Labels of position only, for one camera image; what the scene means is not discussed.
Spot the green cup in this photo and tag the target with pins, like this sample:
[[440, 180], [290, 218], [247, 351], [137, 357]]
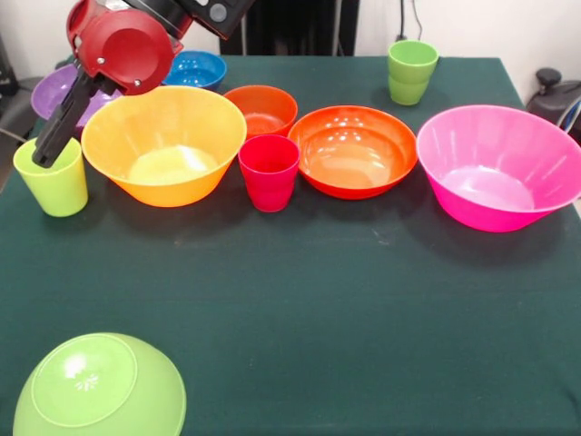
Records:
[[410, 72]]

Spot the blue bowl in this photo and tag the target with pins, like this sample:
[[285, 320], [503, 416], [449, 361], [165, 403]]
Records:
[[199, 70]]

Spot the green bowl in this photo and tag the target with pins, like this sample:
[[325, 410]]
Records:
[[100, 390]]

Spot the small orange-red bowl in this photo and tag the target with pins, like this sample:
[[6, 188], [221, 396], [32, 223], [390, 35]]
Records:
[[263, 106]]

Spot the wide orange-red bowl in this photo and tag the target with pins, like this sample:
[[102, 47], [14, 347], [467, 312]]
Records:
[[354, 150]]

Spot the magenta red cup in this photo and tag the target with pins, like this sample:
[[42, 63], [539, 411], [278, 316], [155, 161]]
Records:
[[268, 177]]

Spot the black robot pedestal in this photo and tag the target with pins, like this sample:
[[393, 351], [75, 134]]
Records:
[[295, 27]]

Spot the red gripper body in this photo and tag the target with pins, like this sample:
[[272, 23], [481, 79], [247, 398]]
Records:
[[127, 54]]

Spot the lime yellow cup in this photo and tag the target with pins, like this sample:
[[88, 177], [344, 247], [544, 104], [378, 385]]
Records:
[[56, 191]]

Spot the dark green tablecloth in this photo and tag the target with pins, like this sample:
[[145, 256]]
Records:
[[318, 295]]

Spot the purple bowl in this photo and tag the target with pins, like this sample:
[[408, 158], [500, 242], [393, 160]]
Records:
[[50, 91]]

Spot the large yellow-orange bowl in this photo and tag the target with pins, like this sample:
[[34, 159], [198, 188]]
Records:
[[159, 136]]

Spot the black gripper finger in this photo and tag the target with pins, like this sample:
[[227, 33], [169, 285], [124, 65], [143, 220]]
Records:
[[81, 115], [54, 129]]

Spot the pink bowl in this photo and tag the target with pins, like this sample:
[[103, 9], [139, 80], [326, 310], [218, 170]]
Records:
[[495, 154]]

